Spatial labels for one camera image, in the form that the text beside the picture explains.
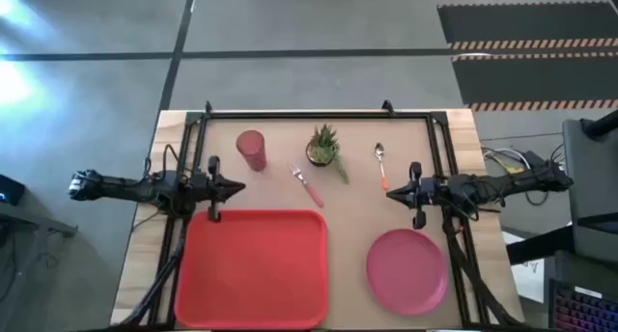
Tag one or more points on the black aluminium table frame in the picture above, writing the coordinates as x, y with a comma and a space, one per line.
314, 115

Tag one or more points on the black box device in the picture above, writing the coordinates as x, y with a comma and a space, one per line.
9, 189

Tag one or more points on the red translucent cup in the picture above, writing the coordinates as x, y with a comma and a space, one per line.
252, 151

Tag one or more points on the black frame clamp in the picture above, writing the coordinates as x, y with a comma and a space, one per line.
388, 107
208, 106

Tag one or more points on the grey metal stand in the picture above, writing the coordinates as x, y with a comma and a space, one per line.
34, 221

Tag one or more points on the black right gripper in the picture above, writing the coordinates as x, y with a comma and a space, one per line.
427, 192

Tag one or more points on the backlit computer keyboard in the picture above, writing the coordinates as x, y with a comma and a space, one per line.
584, 310

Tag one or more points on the black support beam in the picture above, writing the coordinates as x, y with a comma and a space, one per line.
541, 245

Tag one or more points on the white paper sheet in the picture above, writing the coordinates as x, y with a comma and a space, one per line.
528, 274

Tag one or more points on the red plastic tray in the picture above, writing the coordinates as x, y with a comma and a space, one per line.
251, 274

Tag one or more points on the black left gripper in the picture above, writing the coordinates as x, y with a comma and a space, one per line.
214, 187

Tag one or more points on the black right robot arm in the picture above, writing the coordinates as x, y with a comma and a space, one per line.
507, 183

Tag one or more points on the pink round plate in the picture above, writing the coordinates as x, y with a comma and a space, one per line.
406, 272

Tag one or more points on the black orange-striped floor mat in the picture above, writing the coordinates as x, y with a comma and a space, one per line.
526, 22
536, 78

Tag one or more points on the succulent plant in dark pot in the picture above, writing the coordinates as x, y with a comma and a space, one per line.
322, 148

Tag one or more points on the black vertical post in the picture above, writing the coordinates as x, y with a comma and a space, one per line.
601, 124

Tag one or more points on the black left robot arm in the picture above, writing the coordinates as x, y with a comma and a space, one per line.
120, 187

